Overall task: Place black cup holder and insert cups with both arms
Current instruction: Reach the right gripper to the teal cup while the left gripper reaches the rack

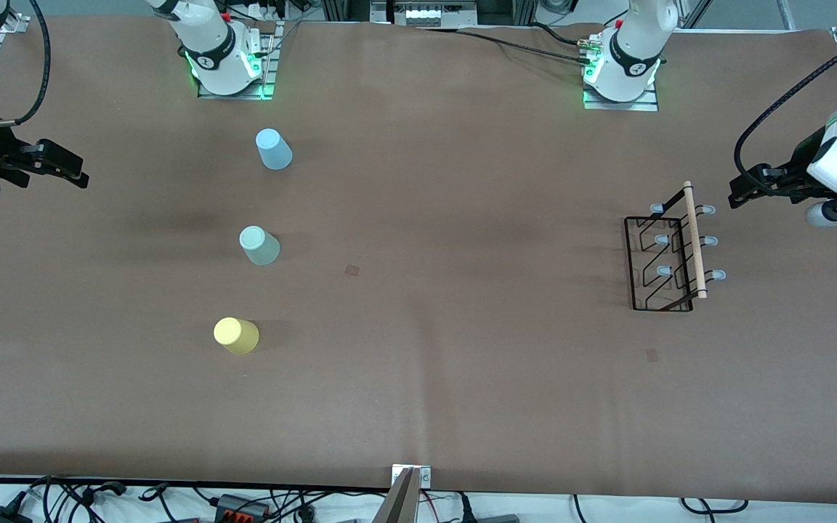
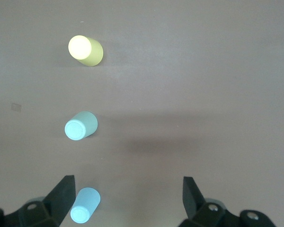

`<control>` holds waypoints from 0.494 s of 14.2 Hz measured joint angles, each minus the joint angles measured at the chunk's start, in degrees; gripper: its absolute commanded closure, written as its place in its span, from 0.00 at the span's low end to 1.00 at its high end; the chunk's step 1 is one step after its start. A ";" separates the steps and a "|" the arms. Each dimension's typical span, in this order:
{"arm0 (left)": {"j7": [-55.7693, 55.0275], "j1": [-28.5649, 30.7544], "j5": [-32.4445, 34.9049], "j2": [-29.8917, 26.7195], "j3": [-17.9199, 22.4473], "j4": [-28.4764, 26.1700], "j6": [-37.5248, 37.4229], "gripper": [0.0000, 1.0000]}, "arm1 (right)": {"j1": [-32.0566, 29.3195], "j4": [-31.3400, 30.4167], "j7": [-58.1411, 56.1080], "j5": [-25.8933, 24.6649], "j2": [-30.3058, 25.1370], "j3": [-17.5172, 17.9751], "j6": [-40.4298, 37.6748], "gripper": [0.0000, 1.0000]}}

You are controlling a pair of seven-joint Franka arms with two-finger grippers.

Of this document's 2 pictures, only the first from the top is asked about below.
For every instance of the black power adapter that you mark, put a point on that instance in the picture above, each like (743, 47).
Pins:
(1, 517)

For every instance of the pale green plastic cup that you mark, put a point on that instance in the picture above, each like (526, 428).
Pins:
(259, 245)

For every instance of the black orange connector box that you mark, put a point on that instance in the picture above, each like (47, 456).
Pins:
(233, 505)

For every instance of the yellow plastic cup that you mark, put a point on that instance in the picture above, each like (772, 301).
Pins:
(235, 335)

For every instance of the light blue plastic cup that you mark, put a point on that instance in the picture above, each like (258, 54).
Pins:
(273, 150)

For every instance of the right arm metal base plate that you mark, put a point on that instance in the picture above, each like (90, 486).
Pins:
(269, 65)

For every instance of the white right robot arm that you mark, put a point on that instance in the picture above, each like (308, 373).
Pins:
(208, 36)

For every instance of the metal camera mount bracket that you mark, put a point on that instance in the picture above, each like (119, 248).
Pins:
(404, 501)

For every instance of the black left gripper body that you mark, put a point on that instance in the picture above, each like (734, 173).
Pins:
(798, 173)

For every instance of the large table cover mat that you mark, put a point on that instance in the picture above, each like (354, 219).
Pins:
(462, 378)

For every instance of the white power strip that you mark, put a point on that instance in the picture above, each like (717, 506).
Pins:
(426, 14)

